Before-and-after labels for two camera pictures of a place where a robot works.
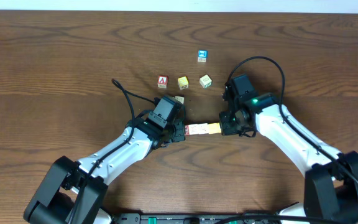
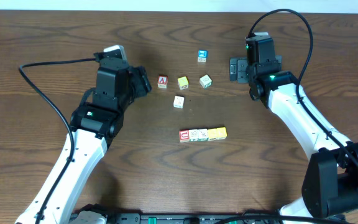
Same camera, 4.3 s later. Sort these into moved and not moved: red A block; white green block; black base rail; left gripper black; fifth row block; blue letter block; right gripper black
Moved: right gripper black; left gripper black; fifth row block
Not moved: white green block; blue letter block; red A block; black base rail
